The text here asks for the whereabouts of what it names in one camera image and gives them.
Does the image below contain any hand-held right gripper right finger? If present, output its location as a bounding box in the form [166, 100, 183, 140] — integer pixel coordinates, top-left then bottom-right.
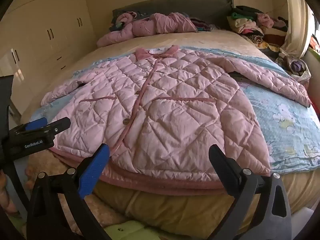
[209, 144, 293, 240]

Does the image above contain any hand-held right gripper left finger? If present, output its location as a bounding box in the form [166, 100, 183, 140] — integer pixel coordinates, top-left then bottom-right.
[26, 144, 112, 240]

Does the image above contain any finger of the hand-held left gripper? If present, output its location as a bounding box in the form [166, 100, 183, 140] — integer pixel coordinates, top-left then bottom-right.
[32, 116, 71, 135]
[10, 117, 48, 133]

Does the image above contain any pink quilted jacket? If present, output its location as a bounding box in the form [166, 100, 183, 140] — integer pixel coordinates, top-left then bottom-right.
[40, 45, 312, 190]

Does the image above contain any bag of clothes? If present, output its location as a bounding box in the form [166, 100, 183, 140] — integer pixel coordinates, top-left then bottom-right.
[274, 52, 312, 83]

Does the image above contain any pile of folded clothes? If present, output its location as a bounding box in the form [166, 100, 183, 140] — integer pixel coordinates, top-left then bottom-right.
[226, 5, 290, 53]

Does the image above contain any peach plush blanket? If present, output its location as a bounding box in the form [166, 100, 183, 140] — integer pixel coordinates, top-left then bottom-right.
[24, 150, 82, 230]

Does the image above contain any yellow-green cloth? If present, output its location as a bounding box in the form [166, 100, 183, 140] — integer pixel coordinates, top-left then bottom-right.
[101, 220, 178, 240]

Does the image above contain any blue cartoon printed blanket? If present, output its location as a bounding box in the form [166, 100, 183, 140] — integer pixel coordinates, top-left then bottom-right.
[31, 46, 320, 175]

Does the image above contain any cream wardrobe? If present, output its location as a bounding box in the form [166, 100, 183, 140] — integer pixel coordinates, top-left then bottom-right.
[0, 0, 98, 117]

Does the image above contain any crumpled pink padded garment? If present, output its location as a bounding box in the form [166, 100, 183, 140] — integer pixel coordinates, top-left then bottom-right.
[96, 12, 198, 48]

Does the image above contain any bed with beige sheet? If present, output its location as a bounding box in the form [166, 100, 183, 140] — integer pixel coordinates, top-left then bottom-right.
[20, 29, 320, 240]

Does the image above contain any dark printed pillow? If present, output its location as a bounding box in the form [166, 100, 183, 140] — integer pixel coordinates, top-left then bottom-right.
[109, 10, 152, 32]

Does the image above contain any striped cloth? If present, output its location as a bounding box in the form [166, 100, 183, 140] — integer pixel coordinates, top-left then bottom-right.
[189, 17, 222, 32]

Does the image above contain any grey headboard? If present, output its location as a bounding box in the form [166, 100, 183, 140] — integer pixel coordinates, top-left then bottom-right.
[111, 0, 235, 29]

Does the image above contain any cream curtain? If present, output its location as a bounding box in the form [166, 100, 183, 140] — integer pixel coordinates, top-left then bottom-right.
[279, 0, 316, 60]

